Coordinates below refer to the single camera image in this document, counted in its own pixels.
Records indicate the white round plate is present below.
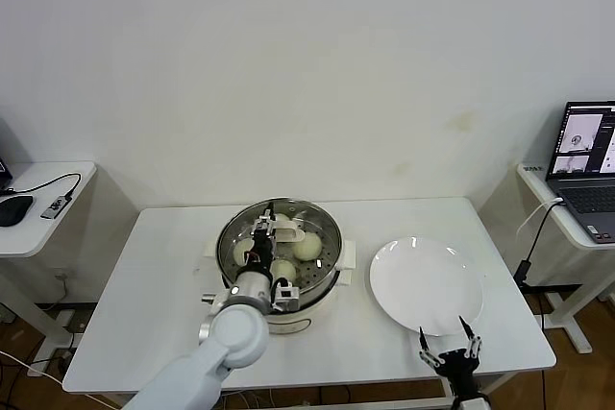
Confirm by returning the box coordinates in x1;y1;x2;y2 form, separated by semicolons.
368;235;484;337

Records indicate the grey open laptop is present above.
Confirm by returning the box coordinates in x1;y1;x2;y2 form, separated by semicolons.
546;100;615;246

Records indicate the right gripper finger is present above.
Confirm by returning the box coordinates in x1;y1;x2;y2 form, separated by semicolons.
416;326;444;369
458;315;483;359

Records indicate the white laptop cable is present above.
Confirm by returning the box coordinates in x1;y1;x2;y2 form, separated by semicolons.
516;197;567;239

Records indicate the grey usb hub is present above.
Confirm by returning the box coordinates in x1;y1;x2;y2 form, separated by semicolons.
39;192;72;220

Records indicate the stainless steel steamer basket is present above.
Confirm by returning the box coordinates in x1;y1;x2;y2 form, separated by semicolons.
215;197;346;308

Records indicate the black power cable with adapter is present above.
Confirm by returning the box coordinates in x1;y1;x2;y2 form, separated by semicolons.
511;205;566;330

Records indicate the black computer mouse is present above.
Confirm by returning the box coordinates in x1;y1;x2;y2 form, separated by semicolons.
0;193;37;228

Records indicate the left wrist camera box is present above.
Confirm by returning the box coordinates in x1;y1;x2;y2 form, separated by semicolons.
270;278;302;312

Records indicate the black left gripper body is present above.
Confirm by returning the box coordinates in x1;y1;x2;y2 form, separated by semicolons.
241;229;281;277

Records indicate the black hub cable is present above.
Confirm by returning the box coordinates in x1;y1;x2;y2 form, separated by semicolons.
0;170;82;203

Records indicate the white side table with laptop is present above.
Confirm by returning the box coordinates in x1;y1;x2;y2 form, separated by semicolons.
516;162;615;356

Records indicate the white side table with mouse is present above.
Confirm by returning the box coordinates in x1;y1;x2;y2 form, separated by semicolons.
0;159;98;349

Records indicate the cream electric cooker base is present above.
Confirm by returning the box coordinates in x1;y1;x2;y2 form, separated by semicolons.
205;235;359;337

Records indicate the white floor cable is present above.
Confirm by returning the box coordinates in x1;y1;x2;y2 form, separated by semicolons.
0;347;66;387

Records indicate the white main table frame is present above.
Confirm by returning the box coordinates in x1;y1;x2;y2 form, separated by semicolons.
98;374;518;410

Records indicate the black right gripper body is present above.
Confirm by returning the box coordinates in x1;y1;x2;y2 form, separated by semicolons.
434;349;481;398

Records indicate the dark screen device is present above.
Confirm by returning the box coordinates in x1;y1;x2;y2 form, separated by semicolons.
0;153;14;191

